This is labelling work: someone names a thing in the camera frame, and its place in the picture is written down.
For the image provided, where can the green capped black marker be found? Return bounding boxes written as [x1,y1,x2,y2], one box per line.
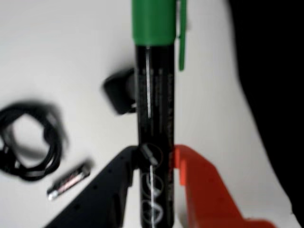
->
[131,0,189,228]

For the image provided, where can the black braided USB cable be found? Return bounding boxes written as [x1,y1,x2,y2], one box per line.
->
[0,100,69,183]

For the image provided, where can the black AAA battery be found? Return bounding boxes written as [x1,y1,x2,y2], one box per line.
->
[47,164,91,201]

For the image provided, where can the black plastic ring strap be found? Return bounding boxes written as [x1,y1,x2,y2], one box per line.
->
[102,67,139,116]

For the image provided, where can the black fabric bag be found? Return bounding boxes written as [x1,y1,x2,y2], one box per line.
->
[224,0,304,214]

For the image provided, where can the navy gripper finger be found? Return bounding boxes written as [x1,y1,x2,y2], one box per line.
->
[44,145,141,228]

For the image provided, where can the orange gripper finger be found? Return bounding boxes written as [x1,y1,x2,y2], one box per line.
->
[172,144,277,228]

